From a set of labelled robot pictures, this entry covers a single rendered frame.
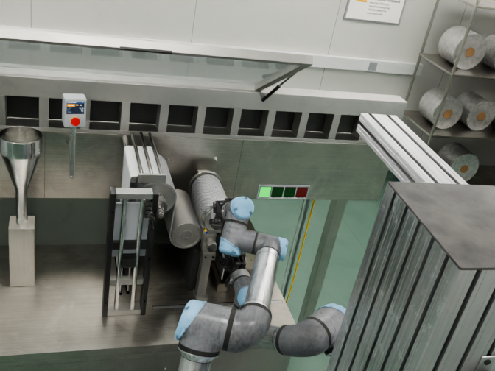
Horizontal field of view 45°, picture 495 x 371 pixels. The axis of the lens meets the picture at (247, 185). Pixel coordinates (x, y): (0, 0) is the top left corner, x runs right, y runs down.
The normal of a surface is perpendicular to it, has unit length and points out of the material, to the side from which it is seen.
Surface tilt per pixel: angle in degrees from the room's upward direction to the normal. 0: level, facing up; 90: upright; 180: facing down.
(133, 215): 90
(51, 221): 90
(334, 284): 0
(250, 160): 90
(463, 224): 0
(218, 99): 90
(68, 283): 0
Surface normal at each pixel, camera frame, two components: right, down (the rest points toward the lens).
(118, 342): 0.17, -0.86
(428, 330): -0.96, -0.04
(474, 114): 0.26, 0.51
